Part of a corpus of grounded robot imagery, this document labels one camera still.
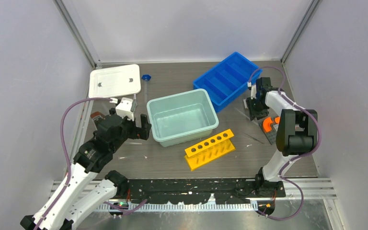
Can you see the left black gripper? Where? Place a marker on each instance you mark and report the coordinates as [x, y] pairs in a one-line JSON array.
[[142, 132]]

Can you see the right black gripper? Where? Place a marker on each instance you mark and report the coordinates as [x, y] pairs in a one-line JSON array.
[[253, 113]]

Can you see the white clay triangle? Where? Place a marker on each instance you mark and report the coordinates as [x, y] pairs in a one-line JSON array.
[[245, 104]]

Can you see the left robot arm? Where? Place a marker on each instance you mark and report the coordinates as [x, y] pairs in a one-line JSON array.
[[64, 210]]

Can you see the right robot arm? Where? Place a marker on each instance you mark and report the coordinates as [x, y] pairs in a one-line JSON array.
[[297, 133]]

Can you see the orange and grey stand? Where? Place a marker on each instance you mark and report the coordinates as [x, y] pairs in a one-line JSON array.
[[269, 127]]

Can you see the metal crucible tongs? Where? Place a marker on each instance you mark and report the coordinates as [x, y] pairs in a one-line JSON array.
[[134, 98]]

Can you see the thin metal tweezers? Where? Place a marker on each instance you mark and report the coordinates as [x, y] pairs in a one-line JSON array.
[[255, 139]]

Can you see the blue divided plastic bin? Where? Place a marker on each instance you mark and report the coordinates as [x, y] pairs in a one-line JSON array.
[[227, 80]]

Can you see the light green plastic tub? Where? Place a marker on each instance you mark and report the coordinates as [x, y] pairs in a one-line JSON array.
[[182, 117]]

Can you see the test tube with blue cap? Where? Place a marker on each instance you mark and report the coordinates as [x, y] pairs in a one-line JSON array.
[[146, 78]]

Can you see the white tub lid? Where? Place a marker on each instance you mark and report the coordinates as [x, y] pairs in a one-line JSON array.
[[115, 81]]

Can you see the yellow test tube rack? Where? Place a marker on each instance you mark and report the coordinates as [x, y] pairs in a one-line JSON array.
[[209, 149]]

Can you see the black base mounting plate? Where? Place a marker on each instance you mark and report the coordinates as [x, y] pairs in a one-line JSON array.
[[198, 191]]

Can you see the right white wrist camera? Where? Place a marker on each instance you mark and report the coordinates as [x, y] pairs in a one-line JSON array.
[[253, 90]]

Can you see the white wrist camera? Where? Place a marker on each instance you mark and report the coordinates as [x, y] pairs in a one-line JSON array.
[[253, 90], [126, 108]]

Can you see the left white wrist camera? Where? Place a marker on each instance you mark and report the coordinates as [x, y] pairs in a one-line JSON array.
[[126, 108]]

